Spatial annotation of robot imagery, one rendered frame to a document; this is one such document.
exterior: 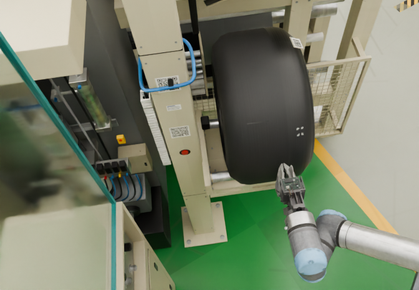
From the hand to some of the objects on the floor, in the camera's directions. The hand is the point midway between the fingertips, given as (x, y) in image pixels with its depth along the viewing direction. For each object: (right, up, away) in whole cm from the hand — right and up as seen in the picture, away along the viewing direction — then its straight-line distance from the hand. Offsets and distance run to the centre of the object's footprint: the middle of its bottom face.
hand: (283, 168), depth 144 cm
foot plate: (-29, -46, +120) cm, 132 cm away
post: (-29, -46, +120) cm, 132 cm away
